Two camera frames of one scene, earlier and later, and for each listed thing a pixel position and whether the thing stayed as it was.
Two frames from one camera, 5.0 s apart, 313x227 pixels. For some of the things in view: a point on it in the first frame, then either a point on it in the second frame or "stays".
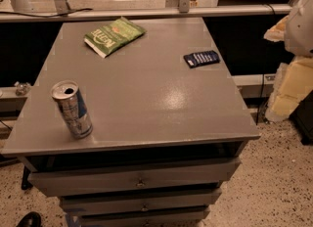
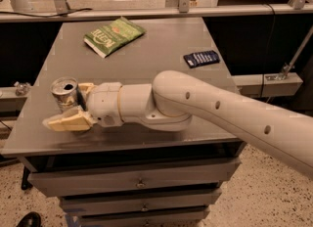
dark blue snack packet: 201,58 stays
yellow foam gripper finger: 277,32 to 86,87
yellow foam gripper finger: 292,85 to 74,119
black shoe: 31,219 stays
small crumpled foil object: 22,89 stays
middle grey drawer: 78,204 stays
